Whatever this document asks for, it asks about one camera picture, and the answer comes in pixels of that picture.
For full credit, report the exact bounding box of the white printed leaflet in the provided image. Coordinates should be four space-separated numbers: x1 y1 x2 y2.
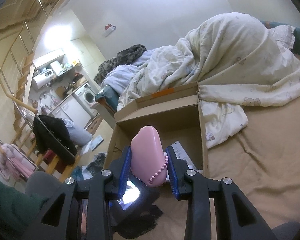
171 141 197 171

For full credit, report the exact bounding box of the white washing machine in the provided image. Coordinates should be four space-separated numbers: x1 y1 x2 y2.
73 82 98 117

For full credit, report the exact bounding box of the cream white duvet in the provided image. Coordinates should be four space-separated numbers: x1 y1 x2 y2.
117 12 300 148

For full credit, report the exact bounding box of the teal blue pillow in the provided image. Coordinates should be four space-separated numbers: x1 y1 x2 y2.
95 85 119 115

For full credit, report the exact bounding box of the black jacket on railing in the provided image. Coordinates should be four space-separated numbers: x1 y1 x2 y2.
33 115 77 165

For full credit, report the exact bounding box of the white water heater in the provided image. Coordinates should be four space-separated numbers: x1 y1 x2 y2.
31 69 56 90

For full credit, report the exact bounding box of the pink fluffy garment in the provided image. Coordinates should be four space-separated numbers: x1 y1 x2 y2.
0 144 38 182

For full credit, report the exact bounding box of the dark patterned blanket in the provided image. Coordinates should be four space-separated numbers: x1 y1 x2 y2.
94 44 147 86

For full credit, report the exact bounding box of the light blue stuffed bag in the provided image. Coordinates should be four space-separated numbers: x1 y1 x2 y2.
63 118 93 146

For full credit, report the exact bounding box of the pink oval case with beads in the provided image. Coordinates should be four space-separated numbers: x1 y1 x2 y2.
130 126 169 187

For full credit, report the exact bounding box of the brown cardboard box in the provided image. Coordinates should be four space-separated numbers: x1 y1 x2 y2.
104 82 209 177

